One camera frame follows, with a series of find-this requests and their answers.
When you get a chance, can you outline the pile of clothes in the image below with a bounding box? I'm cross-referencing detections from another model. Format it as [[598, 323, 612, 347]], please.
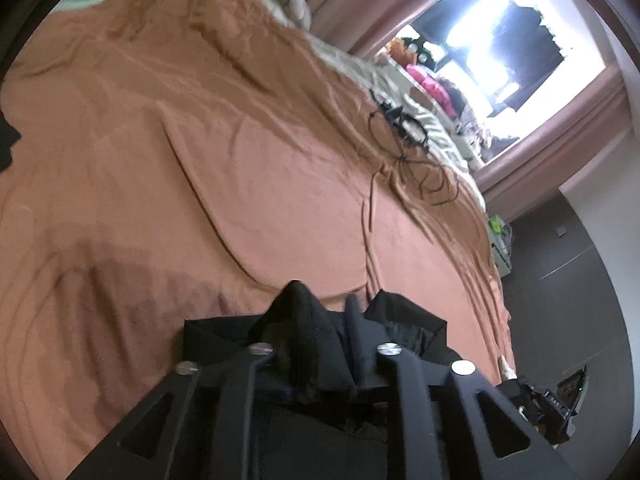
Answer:
[[440, 77, 521, 161]]

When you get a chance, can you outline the brown plush toy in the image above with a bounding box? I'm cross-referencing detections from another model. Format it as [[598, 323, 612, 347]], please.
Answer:
[[387, 37, 416, 61]]

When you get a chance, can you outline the black plush toy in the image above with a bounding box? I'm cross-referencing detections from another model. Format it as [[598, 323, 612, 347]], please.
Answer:
[[400, 35, 446, 66]]

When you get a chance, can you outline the dark hanging garment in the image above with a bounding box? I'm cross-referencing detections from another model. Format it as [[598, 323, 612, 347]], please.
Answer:
[[492, 0, 568, 76]]

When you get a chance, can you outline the pink clothing pile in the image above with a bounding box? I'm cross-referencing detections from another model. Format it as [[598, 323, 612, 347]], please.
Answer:
[[405, 62, 456, 116]]

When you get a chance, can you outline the orange blanket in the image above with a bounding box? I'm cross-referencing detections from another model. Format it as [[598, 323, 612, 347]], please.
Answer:
[[0, 0, 513, 480]]

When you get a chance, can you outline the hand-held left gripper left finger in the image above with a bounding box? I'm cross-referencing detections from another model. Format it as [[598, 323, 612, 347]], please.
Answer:
[[65, 342, 281, 480]]

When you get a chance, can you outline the white nightstand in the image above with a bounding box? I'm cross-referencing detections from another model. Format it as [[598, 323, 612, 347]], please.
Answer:
[[487, 230, 516, 278]]

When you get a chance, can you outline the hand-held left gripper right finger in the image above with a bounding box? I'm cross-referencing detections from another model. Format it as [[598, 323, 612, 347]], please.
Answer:
[[345, 296, 576, 480]]

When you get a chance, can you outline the thin black cable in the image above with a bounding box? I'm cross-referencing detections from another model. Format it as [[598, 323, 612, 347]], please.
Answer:
[[362, 100, 461, 251]]

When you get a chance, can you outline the pink curtain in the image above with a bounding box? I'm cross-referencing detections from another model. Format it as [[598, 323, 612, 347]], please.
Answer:
[[472, 67, 636, 211], [295, 0, 481, 58]]

